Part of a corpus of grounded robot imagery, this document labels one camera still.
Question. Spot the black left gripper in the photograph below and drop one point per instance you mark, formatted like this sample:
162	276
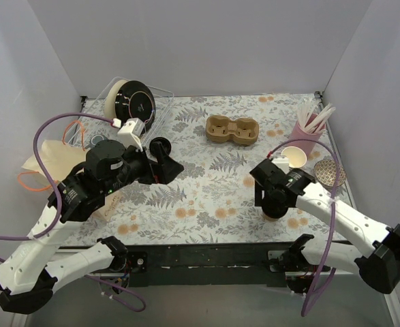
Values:
148	166

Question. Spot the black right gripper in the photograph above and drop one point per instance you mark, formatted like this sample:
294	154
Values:
261	174

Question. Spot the black coffee cup lid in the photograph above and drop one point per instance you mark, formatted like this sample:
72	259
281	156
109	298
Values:
274	204

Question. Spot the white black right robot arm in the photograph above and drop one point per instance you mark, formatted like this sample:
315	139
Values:
373	248

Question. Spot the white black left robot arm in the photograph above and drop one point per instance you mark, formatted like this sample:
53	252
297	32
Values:
29	277

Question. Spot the kraft paper takeout bag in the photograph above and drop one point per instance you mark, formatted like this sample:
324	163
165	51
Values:
59	158

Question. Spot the stack of paper cups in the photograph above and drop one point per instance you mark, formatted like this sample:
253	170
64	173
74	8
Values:
296	156

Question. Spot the brown pulp cup carrier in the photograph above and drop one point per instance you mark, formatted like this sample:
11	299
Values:
242	131

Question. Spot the floral patterned tablecloth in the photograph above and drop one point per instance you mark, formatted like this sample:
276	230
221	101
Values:
211	201

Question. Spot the pink straw holder cup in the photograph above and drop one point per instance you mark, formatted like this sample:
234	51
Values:
303	140

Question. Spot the dark green mug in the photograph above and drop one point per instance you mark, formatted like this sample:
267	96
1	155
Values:
96	139

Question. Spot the cream round plate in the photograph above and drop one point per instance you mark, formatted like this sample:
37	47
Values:
109	106

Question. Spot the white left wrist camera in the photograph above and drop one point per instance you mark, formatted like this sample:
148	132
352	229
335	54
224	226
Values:
129	132

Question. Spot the black table front rail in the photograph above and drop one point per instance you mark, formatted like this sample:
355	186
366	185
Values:
206	264

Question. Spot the aluminium frame rail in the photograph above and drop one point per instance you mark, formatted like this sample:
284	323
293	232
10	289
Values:
347	301

